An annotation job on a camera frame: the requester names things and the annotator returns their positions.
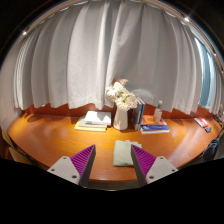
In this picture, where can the clear bottle with green cap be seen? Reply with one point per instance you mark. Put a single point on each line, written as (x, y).
(158, 113)

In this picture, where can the white flower bouquet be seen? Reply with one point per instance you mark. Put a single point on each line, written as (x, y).
(121, 96)

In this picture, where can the dark bag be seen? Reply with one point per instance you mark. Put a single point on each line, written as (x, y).
(211, 150)

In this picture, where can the pale green striped towel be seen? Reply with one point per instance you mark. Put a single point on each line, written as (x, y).
(121, 153)

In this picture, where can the dark upright book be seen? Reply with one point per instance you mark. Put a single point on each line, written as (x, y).
(135, 116)

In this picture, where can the orange book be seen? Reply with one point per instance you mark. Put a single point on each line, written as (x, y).
(148, 120)

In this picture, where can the white book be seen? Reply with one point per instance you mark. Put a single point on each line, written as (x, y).
(98, 117)

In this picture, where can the blue flat book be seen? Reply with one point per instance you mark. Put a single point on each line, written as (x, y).
(155, 128)

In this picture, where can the grey book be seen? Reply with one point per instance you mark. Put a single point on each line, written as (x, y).
(85, 124)

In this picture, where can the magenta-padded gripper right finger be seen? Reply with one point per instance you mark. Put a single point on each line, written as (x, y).
(156, 168)

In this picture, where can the small dark teal object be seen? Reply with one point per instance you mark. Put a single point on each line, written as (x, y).
(208, 129)

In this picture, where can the tan chair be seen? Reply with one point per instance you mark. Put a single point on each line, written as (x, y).
(18, 155)

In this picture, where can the white ceramic vase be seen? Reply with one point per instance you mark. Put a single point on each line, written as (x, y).
(120, 120)

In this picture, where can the red and white packet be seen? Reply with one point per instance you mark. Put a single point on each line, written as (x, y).
(201, 122)

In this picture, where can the blue upright book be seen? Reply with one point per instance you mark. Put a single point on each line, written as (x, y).
(142, 110)

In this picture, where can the white curtain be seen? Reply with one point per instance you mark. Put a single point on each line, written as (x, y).
(100, 50)

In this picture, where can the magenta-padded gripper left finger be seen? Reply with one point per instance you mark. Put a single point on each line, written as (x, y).
(68, 168)

